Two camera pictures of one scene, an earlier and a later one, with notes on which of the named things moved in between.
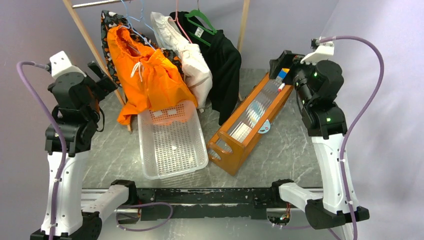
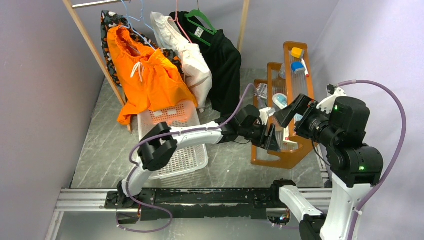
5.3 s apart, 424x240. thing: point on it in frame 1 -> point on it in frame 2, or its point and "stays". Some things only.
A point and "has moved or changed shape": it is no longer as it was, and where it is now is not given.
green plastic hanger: [198, 13] stays
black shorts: [225, 62] stays
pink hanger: [176, 20] stays
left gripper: [104, 85] -> [271, 143]
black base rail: [203, 203] stays
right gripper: [286, 60] -> [303, 105]
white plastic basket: [172, 140] stays
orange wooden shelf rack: [235, 142] has moved or changed shape
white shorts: [196, 72] stays
